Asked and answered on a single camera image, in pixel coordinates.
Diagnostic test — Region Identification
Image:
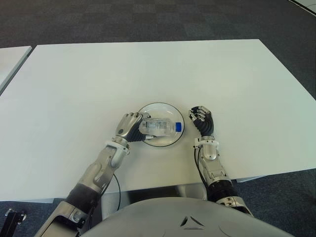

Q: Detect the clear water bottle blue cap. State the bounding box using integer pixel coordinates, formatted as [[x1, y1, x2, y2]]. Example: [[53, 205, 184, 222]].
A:
[[139, 118, 183, 138]]

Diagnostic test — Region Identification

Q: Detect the black stand with wheel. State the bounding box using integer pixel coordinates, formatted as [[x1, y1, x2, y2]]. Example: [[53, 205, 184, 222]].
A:
[[3, 208, 28, 237]]

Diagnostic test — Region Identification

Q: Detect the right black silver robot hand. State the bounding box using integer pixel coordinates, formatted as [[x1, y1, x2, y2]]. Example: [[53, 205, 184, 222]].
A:
[[188, 105, 215, 137]]

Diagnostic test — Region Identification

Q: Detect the white plate black rim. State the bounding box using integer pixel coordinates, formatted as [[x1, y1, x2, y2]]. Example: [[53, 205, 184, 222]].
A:
[[137, 102, 185, 149]]

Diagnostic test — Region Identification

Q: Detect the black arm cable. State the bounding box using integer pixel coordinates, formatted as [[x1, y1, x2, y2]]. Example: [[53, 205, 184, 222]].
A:
[[112, 172, 122, 211], [193, 147, 211, 198]]

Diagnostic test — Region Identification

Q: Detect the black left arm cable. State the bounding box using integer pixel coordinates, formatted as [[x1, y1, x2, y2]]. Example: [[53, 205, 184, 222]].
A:
[[112, 172, 122, 211]]

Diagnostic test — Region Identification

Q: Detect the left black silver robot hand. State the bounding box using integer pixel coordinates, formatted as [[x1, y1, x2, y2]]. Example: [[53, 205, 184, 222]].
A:
[[116, 112, 152, 144]]

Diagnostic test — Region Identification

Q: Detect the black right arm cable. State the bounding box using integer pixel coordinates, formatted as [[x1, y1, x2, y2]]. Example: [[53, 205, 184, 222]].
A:
[[193, 147, 211, 198]]

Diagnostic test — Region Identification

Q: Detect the white neighbouring table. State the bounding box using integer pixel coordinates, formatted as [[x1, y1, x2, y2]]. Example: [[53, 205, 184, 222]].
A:
[[0, 46, 33, 96]]

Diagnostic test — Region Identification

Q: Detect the grey robot torso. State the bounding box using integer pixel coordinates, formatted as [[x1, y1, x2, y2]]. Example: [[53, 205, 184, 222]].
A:
[[79, 197, 295, 237]]

